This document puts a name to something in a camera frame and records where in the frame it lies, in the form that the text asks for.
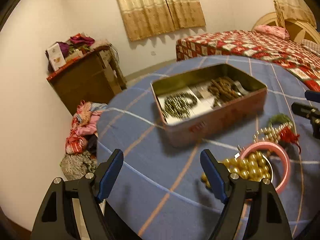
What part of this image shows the green jade bangle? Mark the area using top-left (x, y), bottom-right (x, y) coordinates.
top-left (267, 113), bottom-right (293, 127)

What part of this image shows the gold pearl necklace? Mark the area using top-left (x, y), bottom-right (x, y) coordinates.
top-left (200, 151), bottom-right (273, 189)

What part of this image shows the pink jade bangle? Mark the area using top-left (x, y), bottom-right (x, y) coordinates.
top-left (238, 141), bottom-right (291, 193)

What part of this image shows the silver mesh watch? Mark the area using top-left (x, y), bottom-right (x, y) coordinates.
top-left (233, 81), bottom-right (249, 95)

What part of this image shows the red tassel knot ornament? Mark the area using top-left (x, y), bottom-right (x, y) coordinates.
top-left (279, 127), bottom-right (302, 155)

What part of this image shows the pile of colourful clothes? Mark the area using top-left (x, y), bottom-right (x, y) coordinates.
top-left (60, 101), bottom-right (107, 180)

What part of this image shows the red patchwork bed quilt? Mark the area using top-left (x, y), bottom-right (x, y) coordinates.
top-left (176, 30), bottom-right (319, 92)

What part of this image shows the striped pillow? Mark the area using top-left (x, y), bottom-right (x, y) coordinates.
top-left (301, 39), bottom-right (320, 54)

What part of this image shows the cream wooden headboard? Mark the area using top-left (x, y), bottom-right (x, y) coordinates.
top-left (252, 12), bottom-right (320, 44)

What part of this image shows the blue plaid tablecloth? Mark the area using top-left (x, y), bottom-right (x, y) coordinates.
top-left (97, 56), bottom-right (319, 239)

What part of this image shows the pink pillow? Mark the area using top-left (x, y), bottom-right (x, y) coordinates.
top-left (253, 24), bottom-right (290, 40)

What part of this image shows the pink rectangular tin box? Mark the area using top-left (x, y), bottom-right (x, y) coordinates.
top-left (151, 63), bottom-right (267, 146)

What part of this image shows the beige curtain at right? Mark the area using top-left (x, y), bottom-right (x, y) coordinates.
top-left (273, 0), bottom-right (317, 29)

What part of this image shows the printed paper tin liner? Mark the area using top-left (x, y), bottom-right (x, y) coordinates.
top-left (157, 86), bottom-right (215, 126)

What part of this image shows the brown wooden desk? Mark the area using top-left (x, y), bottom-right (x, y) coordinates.
top-left (48, 44), bottom-right (126, 115)

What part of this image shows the flat red box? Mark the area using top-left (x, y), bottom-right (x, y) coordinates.
top-left (47, 56), bottom-right (82, 81)

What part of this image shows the white product box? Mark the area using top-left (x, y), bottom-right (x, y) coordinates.
top-left (47, 42), bottom-right (66, 71)

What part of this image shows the purple cloth bundle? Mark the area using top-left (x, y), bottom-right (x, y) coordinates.
top-left (57, 42), bottom-right (69, 58)

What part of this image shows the magenta cloth on desk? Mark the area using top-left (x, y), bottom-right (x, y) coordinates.
top-left (69, 34), bottom-right (95, 46)

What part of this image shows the beige patterned window curtain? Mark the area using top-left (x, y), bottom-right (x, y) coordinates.
top-left (117, 0), bottom-right (206, 42)

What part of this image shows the brown wooden bead necklace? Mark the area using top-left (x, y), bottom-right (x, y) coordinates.
top-left (207, 76), bottom-right (241, 107)

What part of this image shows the dark green bead bracelet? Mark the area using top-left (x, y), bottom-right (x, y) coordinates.
top-left (162, 92), bottom-right (198, 119)

